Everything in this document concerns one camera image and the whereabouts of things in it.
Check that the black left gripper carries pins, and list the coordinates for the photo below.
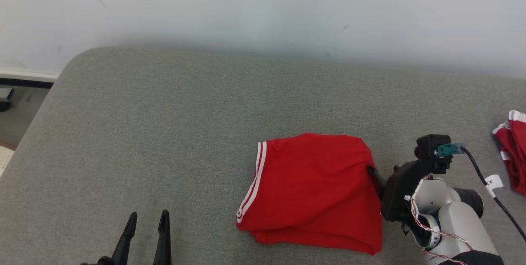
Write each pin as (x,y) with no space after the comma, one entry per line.
(102,261)

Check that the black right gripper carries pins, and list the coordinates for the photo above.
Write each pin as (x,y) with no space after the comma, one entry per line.
(396,195)

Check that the red basketball jersey white sleeves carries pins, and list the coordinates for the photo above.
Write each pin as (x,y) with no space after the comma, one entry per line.
(312,191)

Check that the red shorts white stripes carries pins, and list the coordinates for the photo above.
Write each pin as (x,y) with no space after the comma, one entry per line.
(515,150)

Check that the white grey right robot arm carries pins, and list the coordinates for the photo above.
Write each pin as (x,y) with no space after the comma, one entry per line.
(456,220)

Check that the white black baseboard strip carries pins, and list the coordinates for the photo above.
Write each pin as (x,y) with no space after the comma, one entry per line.
(24,79)

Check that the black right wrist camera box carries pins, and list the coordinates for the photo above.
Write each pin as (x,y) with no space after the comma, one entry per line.
(429,146)

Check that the grey metal frame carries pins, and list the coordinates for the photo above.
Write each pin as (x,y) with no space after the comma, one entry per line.
(5,98)

